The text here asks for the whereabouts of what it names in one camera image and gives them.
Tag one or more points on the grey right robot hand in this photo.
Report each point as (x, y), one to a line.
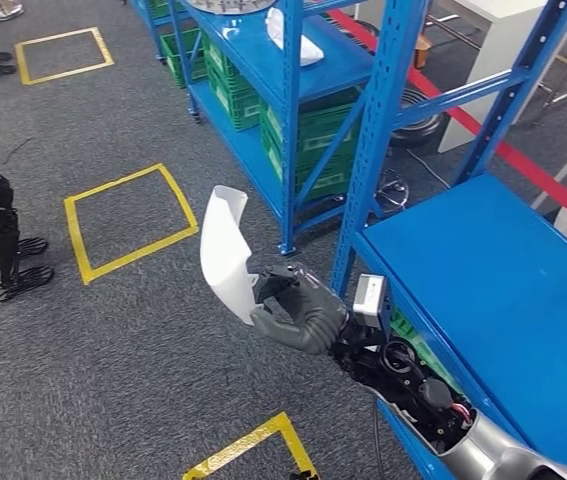
(313, 295)

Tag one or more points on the white curved plastic part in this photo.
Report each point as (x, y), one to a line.
(223, 258)
(313, 54)

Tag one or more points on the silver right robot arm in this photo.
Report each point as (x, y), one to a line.
(483, 454)

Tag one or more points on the blue metal shelf rack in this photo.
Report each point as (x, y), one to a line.
(243, 40)
(167, 21)
(487, 298)

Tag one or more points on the chrome round base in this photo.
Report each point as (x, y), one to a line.
(392, 191)

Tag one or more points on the yellow floor tape square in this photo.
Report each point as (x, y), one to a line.
(75, 238)
(263, 437)

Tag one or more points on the black round stanchion base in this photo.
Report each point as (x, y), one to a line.
(418, 126)

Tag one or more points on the grey round metal disc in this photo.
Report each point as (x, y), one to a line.
(233, 6)

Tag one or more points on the red barrier belt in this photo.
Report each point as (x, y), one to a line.
(523, 162)

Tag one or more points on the white cabinet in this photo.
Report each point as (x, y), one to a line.
(493, 66)

